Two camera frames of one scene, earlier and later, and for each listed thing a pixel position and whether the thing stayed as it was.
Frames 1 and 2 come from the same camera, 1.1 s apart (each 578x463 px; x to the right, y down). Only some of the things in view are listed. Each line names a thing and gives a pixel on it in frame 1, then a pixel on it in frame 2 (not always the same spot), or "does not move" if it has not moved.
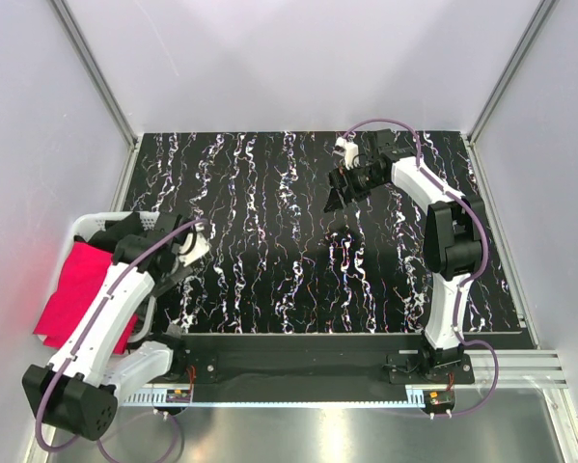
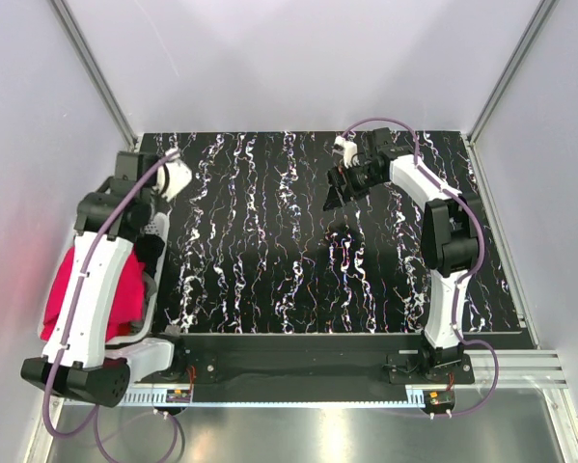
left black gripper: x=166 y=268 -> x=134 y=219
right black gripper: x=339 y=178 does not move
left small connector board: x=175 y=395 does not move
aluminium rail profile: x=518 y=368 does not move
